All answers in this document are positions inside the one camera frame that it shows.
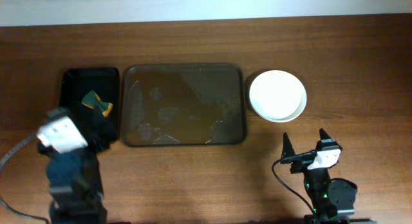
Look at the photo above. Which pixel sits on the white plate top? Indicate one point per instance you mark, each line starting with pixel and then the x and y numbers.
pixel 272 81

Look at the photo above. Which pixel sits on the pale blue plate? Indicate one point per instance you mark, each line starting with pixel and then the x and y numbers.
pixel 279 107

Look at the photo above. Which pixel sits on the green and yellow sponge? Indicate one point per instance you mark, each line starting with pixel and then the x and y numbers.
pixel 93 101

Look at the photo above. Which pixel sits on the brown serving tray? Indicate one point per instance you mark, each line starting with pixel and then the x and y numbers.
pixel 183 104

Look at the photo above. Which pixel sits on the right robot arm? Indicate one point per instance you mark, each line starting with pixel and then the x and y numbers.
pixel 331 199

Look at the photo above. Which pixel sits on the black sponge tray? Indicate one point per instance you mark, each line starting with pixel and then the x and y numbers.
pixel 105 82

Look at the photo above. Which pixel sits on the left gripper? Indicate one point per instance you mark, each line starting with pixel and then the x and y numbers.
pixel 95 141

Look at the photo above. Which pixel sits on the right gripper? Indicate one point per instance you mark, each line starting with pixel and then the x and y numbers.
pixel 302 157

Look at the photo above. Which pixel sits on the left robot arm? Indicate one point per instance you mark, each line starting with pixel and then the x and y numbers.
pixel 76 188

